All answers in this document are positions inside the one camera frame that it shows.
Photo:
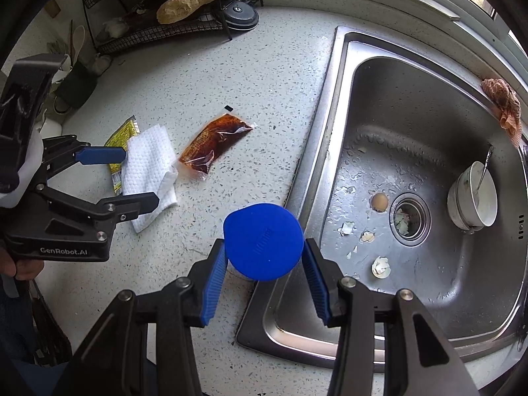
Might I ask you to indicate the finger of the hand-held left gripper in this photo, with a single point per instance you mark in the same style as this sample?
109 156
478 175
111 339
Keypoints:
142 203
101 156

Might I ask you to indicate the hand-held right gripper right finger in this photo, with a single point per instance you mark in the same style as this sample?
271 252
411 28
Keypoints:
315 284

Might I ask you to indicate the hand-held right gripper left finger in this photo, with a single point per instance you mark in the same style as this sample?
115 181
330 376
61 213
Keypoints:
214 284

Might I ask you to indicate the white paper towel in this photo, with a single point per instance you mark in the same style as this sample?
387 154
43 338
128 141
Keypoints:
148 161

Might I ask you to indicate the blue round lid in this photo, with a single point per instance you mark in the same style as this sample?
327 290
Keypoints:
264 239

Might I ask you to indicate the person's left hand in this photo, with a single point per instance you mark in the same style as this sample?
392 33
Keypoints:
24 271

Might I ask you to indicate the yellow printed packet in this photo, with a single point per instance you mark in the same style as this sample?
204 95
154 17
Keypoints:
121 132

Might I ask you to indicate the scattered eggshell pieces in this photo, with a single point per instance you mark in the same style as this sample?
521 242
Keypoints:
380 266

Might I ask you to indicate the black utensil holder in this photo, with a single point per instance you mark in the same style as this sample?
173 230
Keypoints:
76 86

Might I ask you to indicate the brown sauce packet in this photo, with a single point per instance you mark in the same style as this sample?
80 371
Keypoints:
214 140

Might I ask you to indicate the brown egg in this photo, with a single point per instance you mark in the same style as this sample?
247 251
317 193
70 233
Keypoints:
379 202

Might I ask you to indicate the white bowl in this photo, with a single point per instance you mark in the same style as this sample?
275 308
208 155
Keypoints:
484 206
453 210

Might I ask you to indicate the tan ginger root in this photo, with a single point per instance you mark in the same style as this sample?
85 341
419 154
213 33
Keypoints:
185 2

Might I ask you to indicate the stainless steel sink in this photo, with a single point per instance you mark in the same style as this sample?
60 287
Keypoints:
412 132

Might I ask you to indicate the black round disc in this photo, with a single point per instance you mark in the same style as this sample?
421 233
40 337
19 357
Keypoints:
239 14

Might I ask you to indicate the metal spoon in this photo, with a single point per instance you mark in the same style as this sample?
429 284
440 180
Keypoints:
483 171

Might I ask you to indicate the orange dish rag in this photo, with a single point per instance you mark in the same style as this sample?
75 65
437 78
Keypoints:
505 103

